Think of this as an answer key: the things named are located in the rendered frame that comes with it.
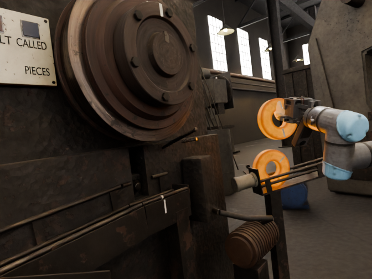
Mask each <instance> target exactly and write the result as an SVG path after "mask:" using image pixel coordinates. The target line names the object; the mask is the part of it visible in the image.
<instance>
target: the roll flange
mask: <svg viewBox="0 0 372 279"><path fill-rule="evenodd" d="M74 2H75V0H72V1H70V2H69V4H68V5H67V6H66V7H65V8H64V10H63V12H62V14H61V15H60V18H59V20H58V23H57V26H56V30H55V36H54V57H55V70H56V75H57V78H58V82H59V85H60V88H61V90H62V92H63V94H64V96H65V98H66V99H67V101H68V103H69V104H70V106H71V107H72V108H73V109H74V111H75V112H76V113H77V114H78V115H79V116H80V117H81V118H82V119H83V120H85V121H86V122H87V123H88V124H90V125H91V126H92V127H93V128H94V129H96V130H98V131H99V132H100V133H102V134H103V135H105V136H107V137H109V138H112V139H114V140H117V141H121V142H126V143H142V141H136V140H133V139H126V138H122V137H119V136H116V135H113V134H111V133H109V132H107V131H106V130H104V129H103V128H101V127H100V126H99V125H97V124H96V123H95V122H94V121H93V120H92V119H91V118H90V117H89V116H88V115H87V114H86V113H85V112H84V111H83V109H82V108H81V107H80V106H79V104H78V103H77V101H76V100H75V98H74V96H73V94H72V93H71V91H70V89H69V86H68V84H67V82H66V79H65V76H64V72H63V68H62V65H61V59H60V35H61V29H62V26H63V22H64V20H65V17H66V15H67V14H68V12H69V10H70V9H71V8H72V5H73V3H74Z"/></svg>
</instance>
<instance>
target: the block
mask: <svg viewBox="0 0 372 279"><path fill-rule="evenodd" d="M182 171H183V179H184V184H186V185H189V189H190V202H191V205H190V206H191V211H192V215H191V216H189V220H192V221H198V222H202V223H209V222H211V221H213V220H215V219H216V218H218V217H219V216H218V215H217V214H214V213H213V212H212V208H217V209H219V208H218V199H217V194H216V185H215V175H214V166H213V158H212V156H210V155H206V156H191V157H186V158H183V159H182Z"/></svg>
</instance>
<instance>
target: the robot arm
mask: <svg viewBox="0 0 372 279"><path fill-rule="evenodd" d="M321 102H322V101H320V100H313V99H312V98H309V97H289V98H288V99H287V98H284V104H283V107H282V104H281V102H280V101H278V103H277V107H276V111H275V112H274V115H275V117H276V118H277V119H278V120H280V121H284V122H286V123H296V124H297V125H299V126H298V129H297V131H296V134H295V136H294V138H293V140H292V144H293V145H294V147H299V146H305V145H306V144H307V142H308V140H309V138H310V136H311V134H312V132H313V130H315V131H319V132H321V133H325V141H324V152H323V160H322V162H323V168H322V172H323V174H324V175H325V176H326V177H328V178H330V179H334V180H348V179H349V178H350V177H351V176H352V173H353V171H352V170H355V169H363V168H370V167H372V141H368V142H358V143H356V142H357V141H360V140H362V139H363V138H364V137H365V136H366V132H368V130H369V122H368V119H367V118H366V117H365V116H364V115H362V114H359V113H356V112H353V111H348V110H339V109H335V108H330V107H324V106H321Z"/></svg>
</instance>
